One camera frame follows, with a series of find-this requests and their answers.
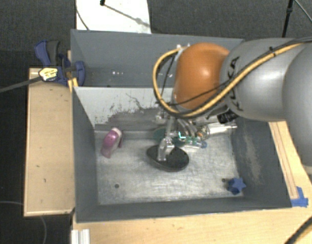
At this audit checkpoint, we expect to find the blue star toy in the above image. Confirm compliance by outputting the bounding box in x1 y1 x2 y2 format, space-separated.
226 177 247 196

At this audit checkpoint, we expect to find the grey metal bin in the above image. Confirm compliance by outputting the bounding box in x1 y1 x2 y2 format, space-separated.
70 28 293 223

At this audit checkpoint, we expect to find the pale wood board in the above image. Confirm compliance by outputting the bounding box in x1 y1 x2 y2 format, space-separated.
23 68 76 217

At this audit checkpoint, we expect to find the teal round disc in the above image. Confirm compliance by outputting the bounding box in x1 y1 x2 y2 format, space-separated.
152 127 187 148

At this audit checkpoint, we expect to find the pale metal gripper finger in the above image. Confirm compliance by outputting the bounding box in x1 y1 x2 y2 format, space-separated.
167 137 177 155
157 137 169 162

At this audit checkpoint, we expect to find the clear plastic bottle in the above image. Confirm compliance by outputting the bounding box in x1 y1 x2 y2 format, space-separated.
207 125 238 138

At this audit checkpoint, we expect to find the black oval dish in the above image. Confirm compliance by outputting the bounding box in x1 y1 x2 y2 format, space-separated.
146 145 190 173

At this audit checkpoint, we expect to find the purple and pink toy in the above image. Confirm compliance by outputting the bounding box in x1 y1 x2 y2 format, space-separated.
100 127 123 159

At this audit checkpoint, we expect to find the black cylinder on white bracket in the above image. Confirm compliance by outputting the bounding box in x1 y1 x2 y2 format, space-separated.
216 110 238 125

